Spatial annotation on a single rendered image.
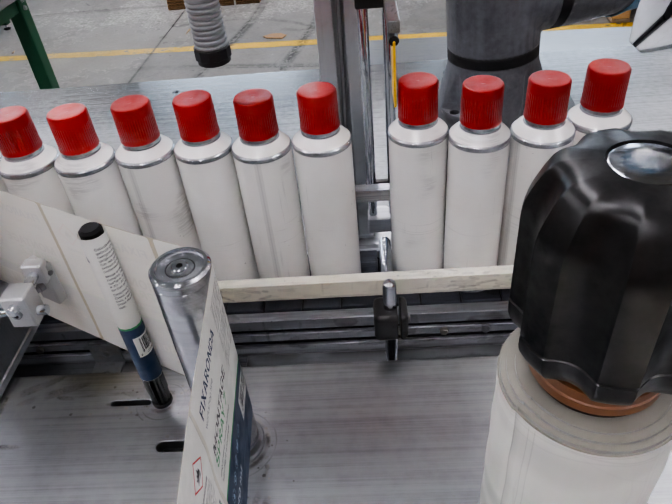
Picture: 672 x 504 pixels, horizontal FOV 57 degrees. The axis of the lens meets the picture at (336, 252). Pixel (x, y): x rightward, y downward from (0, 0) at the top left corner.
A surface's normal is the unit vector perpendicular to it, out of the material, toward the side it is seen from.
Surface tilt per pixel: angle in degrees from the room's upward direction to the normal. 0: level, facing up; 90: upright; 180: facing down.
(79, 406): 0
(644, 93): 0
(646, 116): 0
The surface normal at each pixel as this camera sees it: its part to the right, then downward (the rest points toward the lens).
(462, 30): -0.77, 0.48
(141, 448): -0.08, -0.77
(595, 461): -0.26, 0.66
